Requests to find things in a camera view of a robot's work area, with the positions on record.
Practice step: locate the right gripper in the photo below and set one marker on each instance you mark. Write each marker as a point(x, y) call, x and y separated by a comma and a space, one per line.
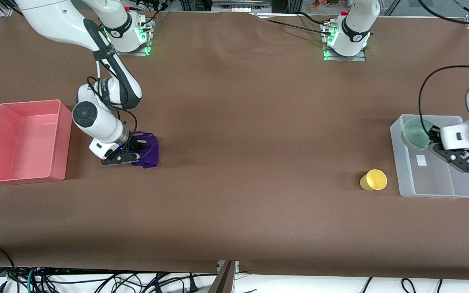
point(138, 144)

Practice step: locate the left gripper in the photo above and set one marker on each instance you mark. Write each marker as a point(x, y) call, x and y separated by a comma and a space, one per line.
point(435, 134)

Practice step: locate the purple cloth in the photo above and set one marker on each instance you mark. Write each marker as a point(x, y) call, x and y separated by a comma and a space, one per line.
point(153, 156)

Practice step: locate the green plastic cup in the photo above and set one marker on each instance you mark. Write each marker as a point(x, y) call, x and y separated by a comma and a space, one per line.
point(415, 136)

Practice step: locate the yellow cup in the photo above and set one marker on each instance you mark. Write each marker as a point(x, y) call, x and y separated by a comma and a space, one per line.
point(375, 181)

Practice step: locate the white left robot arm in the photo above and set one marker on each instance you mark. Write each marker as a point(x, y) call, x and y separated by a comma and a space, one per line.
point(356, 24)

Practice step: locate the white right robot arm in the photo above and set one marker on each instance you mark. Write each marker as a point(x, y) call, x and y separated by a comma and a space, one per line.
point(55, 20)

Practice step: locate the white label sticker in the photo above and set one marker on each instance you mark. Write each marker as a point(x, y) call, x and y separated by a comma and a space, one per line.
point(422, 160)

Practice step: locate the clear plastic bin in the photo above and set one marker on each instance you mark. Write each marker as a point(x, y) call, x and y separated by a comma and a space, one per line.
point(434, 179)

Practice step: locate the pink plastic bin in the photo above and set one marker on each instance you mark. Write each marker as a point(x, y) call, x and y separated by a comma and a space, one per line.
point(27, 142)

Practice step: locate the brown table cover sheet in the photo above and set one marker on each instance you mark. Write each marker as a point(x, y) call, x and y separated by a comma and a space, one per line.
point(234, 122)

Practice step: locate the white power strip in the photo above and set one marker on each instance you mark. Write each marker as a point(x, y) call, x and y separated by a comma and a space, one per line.
point(240, 7)

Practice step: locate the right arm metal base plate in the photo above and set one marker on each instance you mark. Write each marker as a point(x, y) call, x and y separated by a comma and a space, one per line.
point(147, 38)

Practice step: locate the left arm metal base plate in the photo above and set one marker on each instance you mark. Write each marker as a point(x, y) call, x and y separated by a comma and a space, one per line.
point(360, 57)

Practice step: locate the aluminium frame profile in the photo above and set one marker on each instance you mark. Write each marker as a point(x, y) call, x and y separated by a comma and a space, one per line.
point(6, 8)

